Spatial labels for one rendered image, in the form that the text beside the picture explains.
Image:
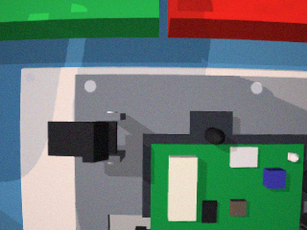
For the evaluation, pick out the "green circuit board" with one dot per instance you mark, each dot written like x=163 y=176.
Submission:
x=225 y=187

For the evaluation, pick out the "red open-top bin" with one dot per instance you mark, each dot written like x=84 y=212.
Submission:
x=272 y=20

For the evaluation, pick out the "green bin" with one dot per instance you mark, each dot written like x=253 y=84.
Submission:
x=53 y=19

